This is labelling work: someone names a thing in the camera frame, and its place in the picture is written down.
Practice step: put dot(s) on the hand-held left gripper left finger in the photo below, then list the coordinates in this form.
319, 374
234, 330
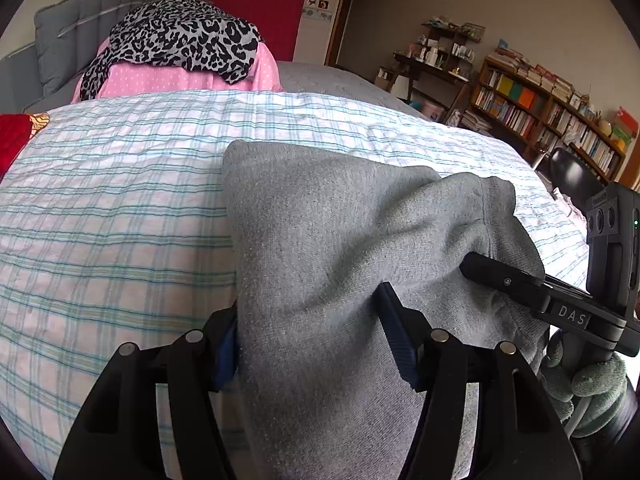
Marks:
200, 375

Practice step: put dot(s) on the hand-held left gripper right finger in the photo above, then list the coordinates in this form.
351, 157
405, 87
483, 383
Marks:
395, 330

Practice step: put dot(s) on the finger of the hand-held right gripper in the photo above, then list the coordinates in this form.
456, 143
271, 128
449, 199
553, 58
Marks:
500, 280

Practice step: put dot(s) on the person's right forearm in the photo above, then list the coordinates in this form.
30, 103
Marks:
615, 440

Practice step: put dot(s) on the person's right hand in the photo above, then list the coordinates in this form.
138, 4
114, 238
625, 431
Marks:
587, 385

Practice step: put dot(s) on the pale pink clothes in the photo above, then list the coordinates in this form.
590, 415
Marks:
567, 205

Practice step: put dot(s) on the black chair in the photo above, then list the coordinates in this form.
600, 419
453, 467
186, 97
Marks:
575, 170

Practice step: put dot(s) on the wooden bookshelf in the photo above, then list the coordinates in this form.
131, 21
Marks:
550, 110

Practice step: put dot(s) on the white bucket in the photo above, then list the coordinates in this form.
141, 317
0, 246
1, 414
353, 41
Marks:
432, 110

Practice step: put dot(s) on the striped white blanket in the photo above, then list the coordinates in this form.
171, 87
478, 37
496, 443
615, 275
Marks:
125, 200

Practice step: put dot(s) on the dark wooden desk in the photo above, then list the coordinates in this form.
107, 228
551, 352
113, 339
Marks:
430, 67

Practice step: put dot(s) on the small wooden desk shelf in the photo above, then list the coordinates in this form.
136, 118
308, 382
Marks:
450, 42

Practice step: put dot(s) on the grey bed sheet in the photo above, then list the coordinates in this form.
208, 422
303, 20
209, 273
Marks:
345, 85

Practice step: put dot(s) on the pink dotted cloth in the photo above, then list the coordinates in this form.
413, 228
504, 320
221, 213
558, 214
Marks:
165, 77

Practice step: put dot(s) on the red cloth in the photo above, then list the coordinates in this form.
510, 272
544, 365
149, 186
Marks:
12, 135

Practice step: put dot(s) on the leopard print cloth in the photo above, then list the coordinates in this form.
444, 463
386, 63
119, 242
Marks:
185, 35

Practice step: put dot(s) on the grey quilted headboard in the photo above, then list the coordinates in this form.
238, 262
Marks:
55, 50

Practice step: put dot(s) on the wooden door frame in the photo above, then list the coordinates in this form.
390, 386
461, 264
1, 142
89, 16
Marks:
352, 15

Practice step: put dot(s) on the wall stickers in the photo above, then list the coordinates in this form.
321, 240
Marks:
317, 9

